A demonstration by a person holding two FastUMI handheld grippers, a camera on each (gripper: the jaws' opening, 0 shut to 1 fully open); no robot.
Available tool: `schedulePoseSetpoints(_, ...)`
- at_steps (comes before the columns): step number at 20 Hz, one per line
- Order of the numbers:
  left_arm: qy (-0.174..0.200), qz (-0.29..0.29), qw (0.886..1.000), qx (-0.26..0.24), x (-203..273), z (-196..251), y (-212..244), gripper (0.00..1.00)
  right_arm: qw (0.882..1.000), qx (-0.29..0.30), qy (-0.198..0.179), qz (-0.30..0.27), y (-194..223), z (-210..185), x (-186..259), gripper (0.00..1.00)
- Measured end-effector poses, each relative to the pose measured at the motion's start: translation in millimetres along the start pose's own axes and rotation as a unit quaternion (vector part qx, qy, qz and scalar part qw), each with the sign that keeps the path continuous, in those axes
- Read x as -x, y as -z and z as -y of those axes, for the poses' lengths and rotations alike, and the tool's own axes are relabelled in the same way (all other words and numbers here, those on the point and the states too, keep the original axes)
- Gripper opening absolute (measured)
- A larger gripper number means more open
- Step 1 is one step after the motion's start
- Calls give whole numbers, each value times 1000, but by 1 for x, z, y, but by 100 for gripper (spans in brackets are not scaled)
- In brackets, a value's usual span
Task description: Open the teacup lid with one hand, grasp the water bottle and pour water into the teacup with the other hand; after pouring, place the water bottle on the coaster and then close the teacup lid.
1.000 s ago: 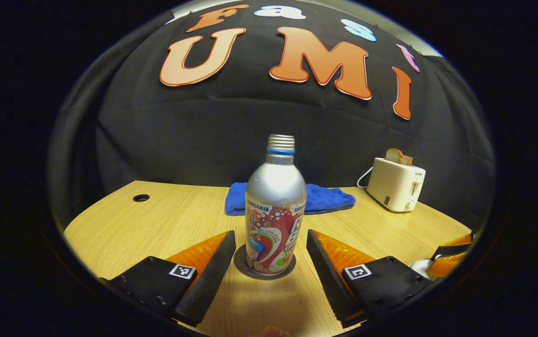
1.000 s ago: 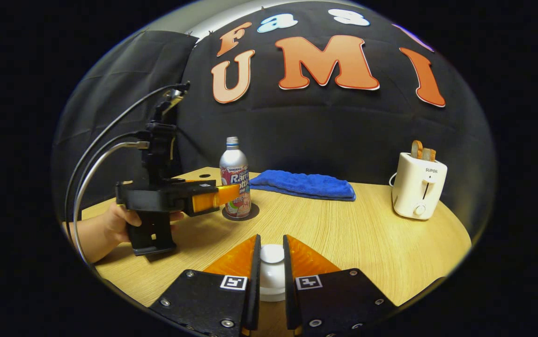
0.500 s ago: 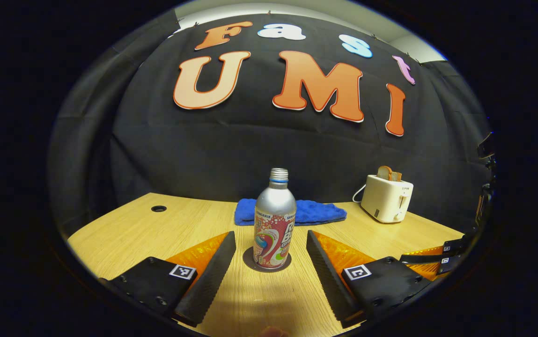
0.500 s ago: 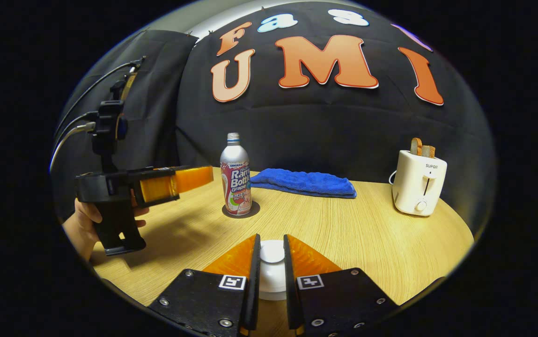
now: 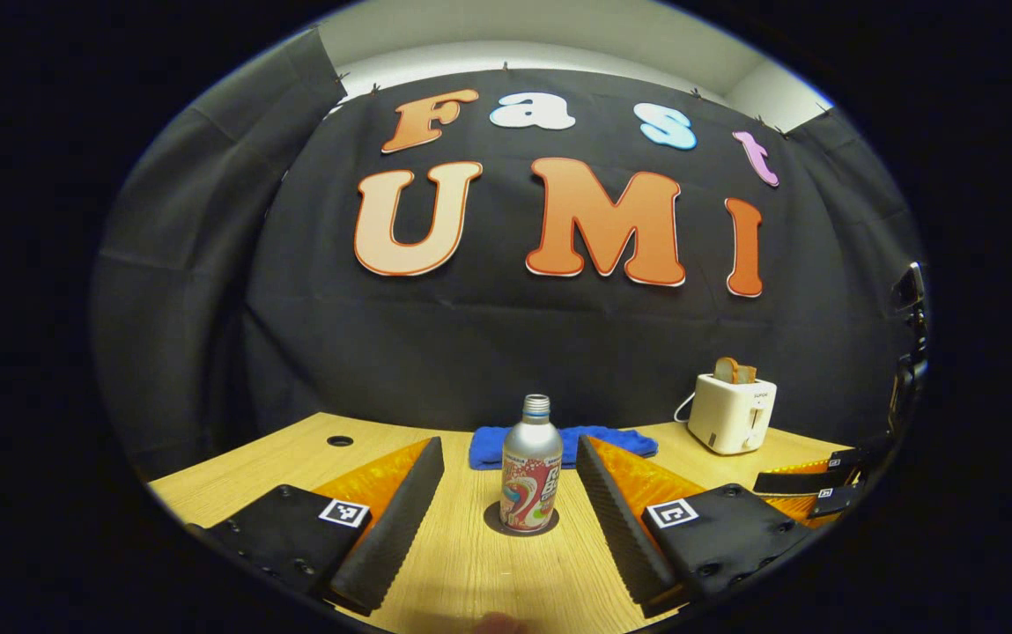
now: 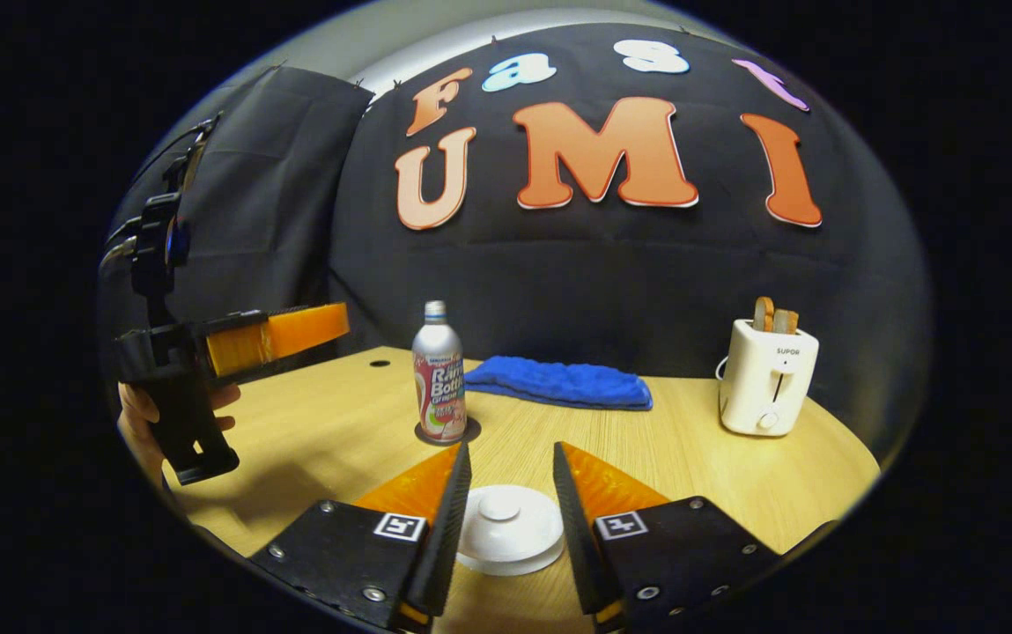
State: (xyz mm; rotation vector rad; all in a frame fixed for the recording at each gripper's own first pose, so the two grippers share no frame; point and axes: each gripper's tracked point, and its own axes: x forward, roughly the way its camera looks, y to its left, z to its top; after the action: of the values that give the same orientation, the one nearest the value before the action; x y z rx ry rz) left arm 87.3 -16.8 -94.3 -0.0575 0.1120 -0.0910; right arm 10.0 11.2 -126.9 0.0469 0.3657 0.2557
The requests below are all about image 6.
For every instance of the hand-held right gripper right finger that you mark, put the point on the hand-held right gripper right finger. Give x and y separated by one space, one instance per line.
578 537

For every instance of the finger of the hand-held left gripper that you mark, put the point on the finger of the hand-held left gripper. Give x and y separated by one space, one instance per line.
294 335

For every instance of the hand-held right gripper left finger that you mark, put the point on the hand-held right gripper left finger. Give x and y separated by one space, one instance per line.
444 537

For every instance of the white teacup lid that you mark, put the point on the white teacup lid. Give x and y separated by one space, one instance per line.
510 524

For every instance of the dark round coaster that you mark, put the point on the dark round coaster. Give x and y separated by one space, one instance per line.
470 431

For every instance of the silver water bottle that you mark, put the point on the silver water bottle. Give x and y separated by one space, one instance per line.
439 379

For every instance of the blue towel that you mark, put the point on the blue towel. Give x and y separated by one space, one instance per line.
558 383

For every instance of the white toaster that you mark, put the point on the white toaster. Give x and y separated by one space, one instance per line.
765 387

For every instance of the black backdrop cloth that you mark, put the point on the black backdrop cloth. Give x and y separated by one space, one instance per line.
602 282

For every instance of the brown bread slice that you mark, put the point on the brown bread slice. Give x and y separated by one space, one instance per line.
786 321
763 315

